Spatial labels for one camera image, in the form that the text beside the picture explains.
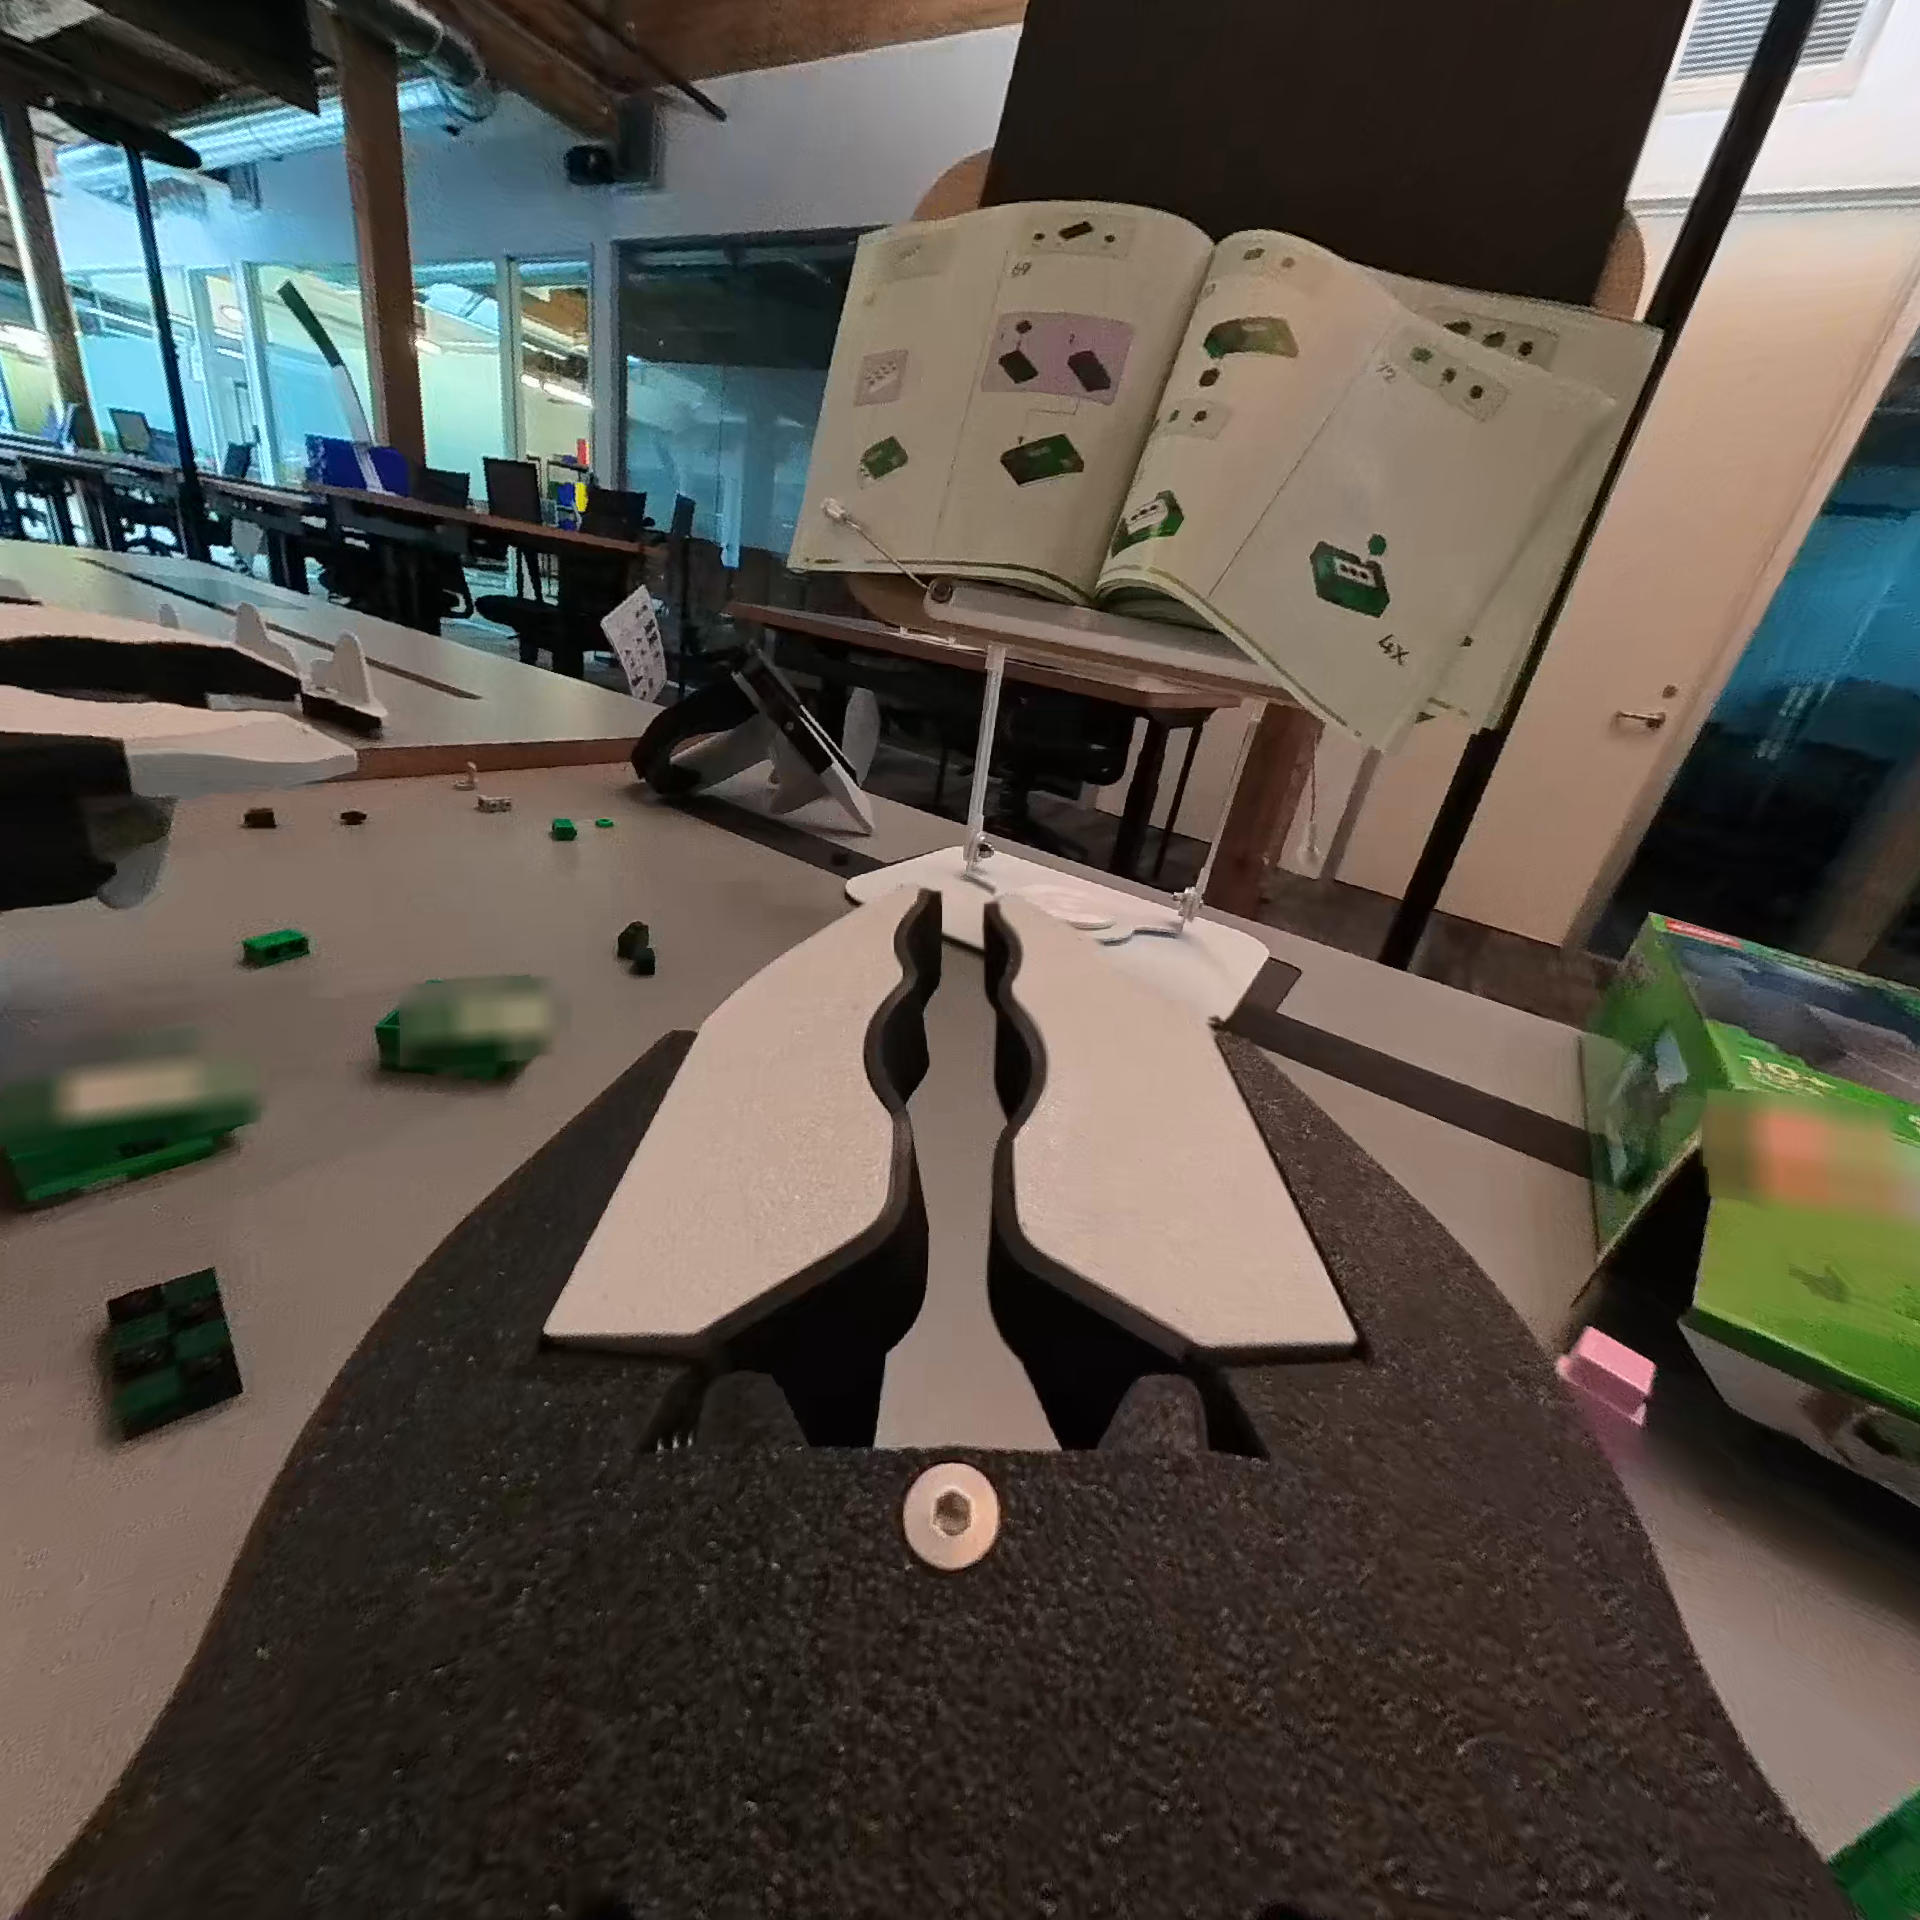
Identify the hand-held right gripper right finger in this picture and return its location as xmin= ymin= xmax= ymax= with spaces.
xmin=983 ymin=902 xmax=1360 ymax=1447

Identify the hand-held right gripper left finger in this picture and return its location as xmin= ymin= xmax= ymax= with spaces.
xmin=543 ymin=889 xmax=943 ymax=1447

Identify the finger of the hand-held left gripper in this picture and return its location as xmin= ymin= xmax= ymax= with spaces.
xmin=0 ymin=686 xmax=360 ymax=797
xmin=0 ymin=599 xmax=302 ymax=704

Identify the green lego face block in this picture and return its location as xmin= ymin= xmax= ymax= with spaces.
xmin=376 ymin=976 xmax=559 ymax=1083
xmin=0 ymin=1037 xmax=264 ymax=1209

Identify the dark green lego assembly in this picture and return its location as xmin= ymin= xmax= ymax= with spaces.
xmin=103 ymin=1268 xmax=244 ymax=1444

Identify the pink lego pig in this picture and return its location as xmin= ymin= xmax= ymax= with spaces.
xmin=1556 ymin=1327 xmax=1660 ymax=1427

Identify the green cardboard lego box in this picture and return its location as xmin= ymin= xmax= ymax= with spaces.
xmin=1580 ymin=913 xmax=1920 ymax=1504

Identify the open lego instruction booklet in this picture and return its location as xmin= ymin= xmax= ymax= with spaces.
xmin=787 ymin=194 xmax=1667 ymax=754

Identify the white book stand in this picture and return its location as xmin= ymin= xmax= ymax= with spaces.
xmin=843 ymin=152 xmax=1648 ymax=1039

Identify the black desk chairs group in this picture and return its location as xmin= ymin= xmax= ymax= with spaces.
xmin=201 ymin=437 xmax=706 ymax=682

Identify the brown wooden leg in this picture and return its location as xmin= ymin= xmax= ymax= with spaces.
xmin=1207 ymin=696 xmax=1321 ymax=915

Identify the white printed card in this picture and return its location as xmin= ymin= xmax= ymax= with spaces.
xmin=598 ymin=584 xmax=668 ymax=704

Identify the black device with pale grip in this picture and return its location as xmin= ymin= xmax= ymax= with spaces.
xmin=633 ymin=656 xmax=877 ymax=838

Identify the brown wooden pillar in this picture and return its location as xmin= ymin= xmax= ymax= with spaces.
xmin=333 ymin=22 xmax=432 ymax=469

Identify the black slanted pole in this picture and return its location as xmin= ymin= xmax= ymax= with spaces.
xmin=1379 ymin=0 xmax=1823 ymax=971

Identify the black board panel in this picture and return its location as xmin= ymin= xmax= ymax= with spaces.
xmin=983 ymin=0 xmax=1697 ymax=308

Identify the white hanging cord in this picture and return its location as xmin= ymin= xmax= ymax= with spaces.
xmin=822 ymin=502 xmax=964 ymax=601

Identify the silver ventilation duct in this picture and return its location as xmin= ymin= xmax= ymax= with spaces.
xmin=324 ymin=0 xmax=505 ymax=129

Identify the black wall speaker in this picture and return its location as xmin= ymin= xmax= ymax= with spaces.
xmin=563 ymin=96 xmax=664 ymax=194

